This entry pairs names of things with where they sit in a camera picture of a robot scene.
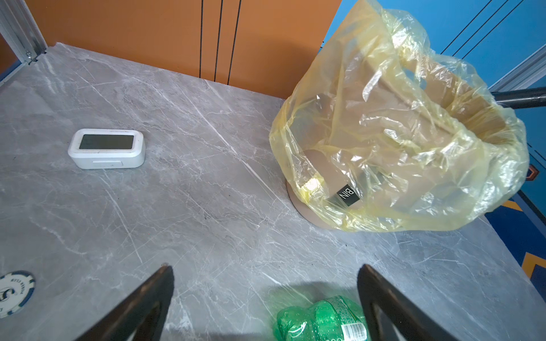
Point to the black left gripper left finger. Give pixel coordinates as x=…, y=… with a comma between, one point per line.
x=142, y=315

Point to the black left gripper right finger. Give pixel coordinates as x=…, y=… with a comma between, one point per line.
x=390, y=315

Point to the green bottle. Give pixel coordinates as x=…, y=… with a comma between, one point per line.
x=335, y=318

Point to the beige bin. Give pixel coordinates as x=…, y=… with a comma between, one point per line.
x=385, y=163

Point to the yellow plastic bin liner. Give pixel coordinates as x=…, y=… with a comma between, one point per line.
x=394, y=43

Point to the blue white poker chip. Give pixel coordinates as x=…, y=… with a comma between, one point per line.
x=17, y=288

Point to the white digital clock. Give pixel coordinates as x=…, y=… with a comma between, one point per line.
x=92, y=149

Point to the aluminium corner post right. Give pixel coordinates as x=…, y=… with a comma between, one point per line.
x=531, y=70

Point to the aluminium corner post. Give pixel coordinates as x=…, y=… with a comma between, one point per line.
x=21, y=32
x=531, y=70

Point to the aluminium corner post left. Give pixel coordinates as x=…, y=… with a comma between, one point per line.
x=21, y=32

